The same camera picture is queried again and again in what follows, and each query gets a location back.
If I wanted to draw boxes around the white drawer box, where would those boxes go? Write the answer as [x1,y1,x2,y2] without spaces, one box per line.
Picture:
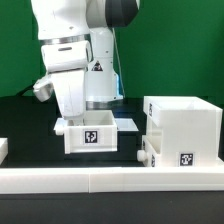
[137,135,161,167]
[54,110,117,154]

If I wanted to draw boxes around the marker sheet on table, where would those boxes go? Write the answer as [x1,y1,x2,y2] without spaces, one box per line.
[115,118,138,132]

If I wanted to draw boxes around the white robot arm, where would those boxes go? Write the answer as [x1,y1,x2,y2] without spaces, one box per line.
[31,0,140,125]

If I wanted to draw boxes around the white left fence piece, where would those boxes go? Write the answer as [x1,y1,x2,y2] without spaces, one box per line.
[0,138,8,165]

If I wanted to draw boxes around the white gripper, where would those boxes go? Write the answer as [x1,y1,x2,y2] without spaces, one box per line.
[51,69,86,125]

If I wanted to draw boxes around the white front drawer box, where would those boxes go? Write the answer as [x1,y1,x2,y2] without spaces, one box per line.
[137,135,161,167]

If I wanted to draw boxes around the white fence rail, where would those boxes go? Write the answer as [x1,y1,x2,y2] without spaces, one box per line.
[216,158,224,168]
[0,166,224,194]

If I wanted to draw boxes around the white drawer cabinet frame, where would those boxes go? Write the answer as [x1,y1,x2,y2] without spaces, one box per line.
[143,96,223,167]

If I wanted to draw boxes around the white right fence rail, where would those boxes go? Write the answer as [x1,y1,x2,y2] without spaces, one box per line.
[216,158,224,168]

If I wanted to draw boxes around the white front fence rail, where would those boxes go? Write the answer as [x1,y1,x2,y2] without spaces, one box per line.
[0,166,224,194]

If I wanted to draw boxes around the black cable bundle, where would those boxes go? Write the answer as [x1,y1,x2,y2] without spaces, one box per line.
[20,84,36,98]

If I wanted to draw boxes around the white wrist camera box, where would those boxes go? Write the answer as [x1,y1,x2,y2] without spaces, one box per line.
[41,40,92,73]

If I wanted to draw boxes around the grey thin cable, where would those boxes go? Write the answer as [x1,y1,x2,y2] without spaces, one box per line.
[112,27,127,98]

